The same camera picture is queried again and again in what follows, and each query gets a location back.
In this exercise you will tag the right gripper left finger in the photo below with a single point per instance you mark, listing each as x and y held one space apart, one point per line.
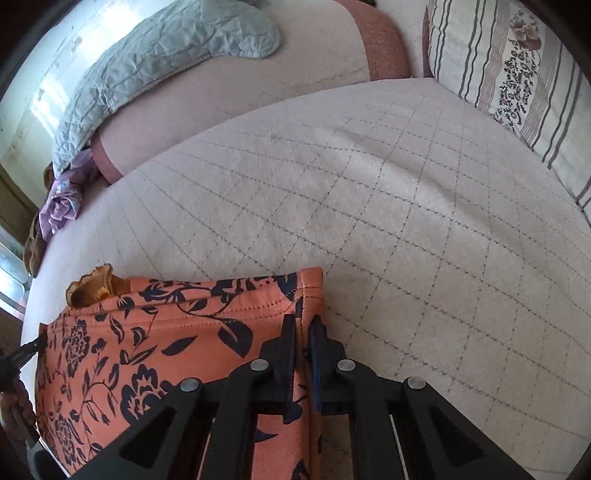
205 430

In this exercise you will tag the orange floral blouse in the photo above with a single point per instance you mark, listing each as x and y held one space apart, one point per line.
106 364

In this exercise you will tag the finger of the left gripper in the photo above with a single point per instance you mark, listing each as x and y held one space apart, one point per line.
26 352

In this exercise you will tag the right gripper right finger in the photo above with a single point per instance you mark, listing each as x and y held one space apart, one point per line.
400 429

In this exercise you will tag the pink quilted bed cover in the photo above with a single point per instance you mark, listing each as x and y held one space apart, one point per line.
450 251

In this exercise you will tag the striped floral pillow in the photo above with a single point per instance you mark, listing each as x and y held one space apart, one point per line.
505 61

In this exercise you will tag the person's left hand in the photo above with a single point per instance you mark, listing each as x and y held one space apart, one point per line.
12 398

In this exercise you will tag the brown garment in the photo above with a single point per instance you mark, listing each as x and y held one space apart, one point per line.
35 245

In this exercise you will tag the purple floral garment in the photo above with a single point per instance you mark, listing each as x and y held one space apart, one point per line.
65 196

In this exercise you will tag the pink bolster pillow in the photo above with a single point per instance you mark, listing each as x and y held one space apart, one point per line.
324 45

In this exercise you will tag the grey quilted blanket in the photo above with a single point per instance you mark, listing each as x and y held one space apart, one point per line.
177 37

